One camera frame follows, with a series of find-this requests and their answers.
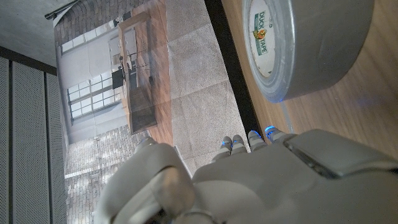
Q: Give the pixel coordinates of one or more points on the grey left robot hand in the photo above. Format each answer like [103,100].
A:
[264,186]

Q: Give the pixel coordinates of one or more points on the black backdrop stand pole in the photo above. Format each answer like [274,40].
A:
[60,10]

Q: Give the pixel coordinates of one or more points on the perforated partition panel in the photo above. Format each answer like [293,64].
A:
[28,140]

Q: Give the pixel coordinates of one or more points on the printed room backdrop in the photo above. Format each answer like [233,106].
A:
[192,77]

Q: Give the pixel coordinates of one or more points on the grey duct tape roll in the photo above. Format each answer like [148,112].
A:
[323,43]

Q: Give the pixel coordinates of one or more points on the wooden table edge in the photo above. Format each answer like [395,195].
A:
[287,118]

